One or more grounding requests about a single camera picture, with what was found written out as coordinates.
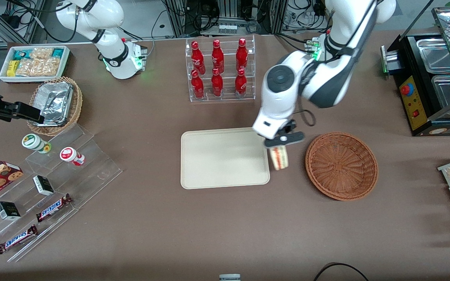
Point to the yellow snack packet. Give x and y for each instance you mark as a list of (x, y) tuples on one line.
[(12, 68)]

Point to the small black carton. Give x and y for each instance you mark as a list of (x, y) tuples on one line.
[(43, 185), (8, 210)]

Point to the aluminium equipment rack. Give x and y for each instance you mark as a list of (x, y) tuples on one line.
[(229, 15)]

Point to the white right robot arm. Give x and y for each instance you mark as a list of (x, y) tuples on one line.
[(92, 15)]

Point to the green lid yogurt cup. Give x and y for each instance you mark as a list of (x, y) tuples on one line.
[(33, 141)]

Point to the red cola bottle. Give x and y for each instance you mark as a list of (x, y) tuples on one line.
[(217, 57), (241, 54), (240, 85), (197, 58), (197, 86), (217, 85)]

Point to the silver metal box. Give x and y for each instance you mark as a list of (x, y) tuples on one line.
[(390, 60)]

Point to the small grey device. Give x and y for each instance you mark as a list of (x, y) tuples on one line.
[(229, 277)]

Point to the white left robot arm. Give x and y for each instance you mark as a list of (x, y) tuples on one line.
[(283, 97)]

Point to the large clear cracker bag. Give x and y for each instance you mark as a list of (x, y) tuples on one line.
[(39, 67)]

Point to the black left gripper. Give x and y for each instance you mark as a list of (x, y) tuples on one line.
[(288, 128)]

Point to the small clear cracker bag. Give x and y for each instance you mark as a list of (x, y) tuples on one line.
[(41, 53)]

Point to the clear acrylic bottle rack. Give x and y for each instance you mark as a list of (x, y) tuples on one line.
[(227, 99)]

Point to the brown Snickers bar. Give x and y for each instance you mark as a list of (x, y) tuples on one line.
[(53, 208), (17, 239)]

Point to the teal snack packet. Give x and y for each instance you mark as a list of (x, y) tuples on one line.
[(21, 54), (58, 52)]

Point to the silver foil container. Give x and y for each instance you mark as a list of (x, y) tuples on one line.
[(55, 101)]

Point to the aluminium frame beam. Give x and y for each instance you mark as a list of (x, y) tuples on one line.
[(14, 27)]

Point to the brown round wicker basket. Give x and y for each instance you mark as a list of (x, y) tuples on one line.
[(342, 168)]

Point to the light wicker basket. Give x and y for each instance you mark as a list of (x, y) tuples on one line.
[(77, 101)]

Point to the white rectangular snack bin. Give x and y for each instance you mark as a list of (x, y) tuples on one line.
[(4, 76)]

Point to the clear acrylic stepped display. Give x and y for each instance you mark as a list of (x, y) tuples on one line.
[(92, 171)]

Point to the black food warmer appliance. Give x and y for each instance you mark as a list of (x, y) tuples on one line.
[(418, 121)]

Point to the red lid yogurt cup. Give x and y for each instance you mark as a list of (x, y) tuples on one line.
[(69, 154)]

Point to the triangular sandwich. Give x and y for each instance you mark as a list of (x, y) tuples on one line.
[(280, 160)]

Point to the beige plastic tray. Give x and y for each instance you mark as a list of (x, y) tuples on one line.
[(225, 158)]

